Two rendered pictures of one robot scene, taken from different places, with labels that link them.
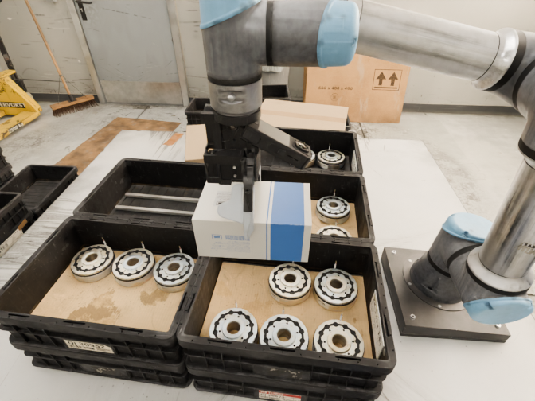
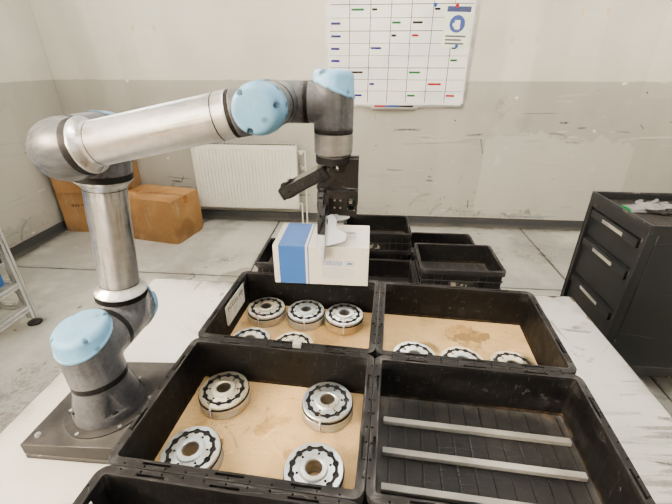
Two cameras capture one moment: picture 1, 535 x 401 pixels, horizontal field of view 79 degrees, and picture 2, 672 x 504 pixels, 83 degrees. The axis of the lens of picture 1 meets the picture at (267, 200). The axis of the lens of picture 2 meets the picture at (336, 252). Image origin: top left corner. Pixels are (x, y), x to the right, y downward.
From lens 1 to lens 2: 1.22 m
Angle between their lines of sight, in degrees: 115
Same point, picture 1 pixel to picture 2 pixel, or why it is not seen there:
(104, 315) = (458, 335)
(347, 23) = not seen: hidden behind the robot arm
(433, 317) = (156, 369)
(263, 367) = (322, 298)
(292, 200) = (292, 234)
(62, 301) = (508, 345)
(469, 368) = (155, 355)
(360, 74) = not seen: outside the picture
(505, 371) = (128, 353)
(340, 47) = not seen: hidden behind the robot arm
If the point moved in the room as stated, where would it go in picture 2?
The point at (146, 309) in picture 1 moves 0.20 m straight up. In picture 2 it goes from (425, 339) to (434, 272)
